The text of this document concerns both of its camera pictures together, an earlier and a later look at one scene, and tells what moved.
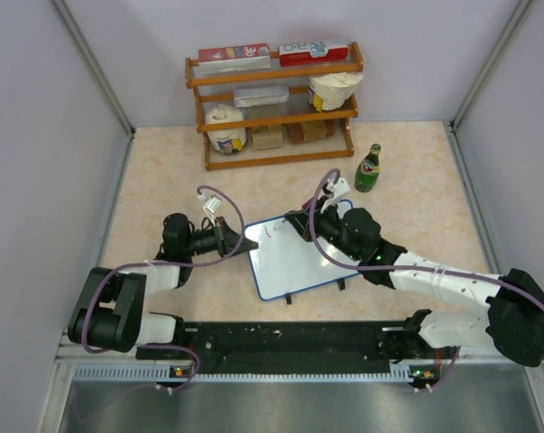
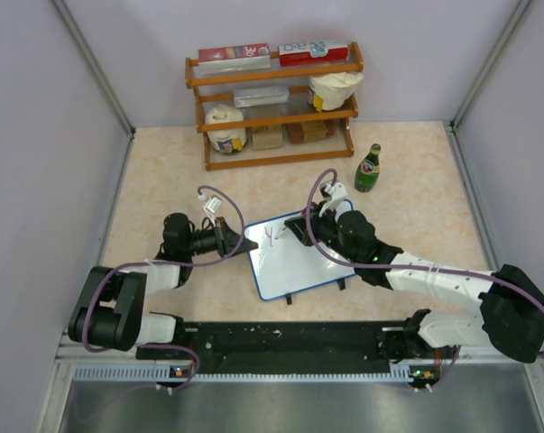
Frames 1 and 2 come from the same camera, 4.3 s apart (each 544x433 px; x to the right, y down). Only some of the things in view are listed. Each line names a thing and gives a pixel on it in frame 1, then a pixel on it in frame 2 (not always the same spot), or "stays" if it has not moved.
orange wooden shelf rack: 290,107 stays
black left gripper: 226,242 stays
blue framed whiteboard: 285,264 stays
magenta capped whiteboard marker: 307,204 to 303,213
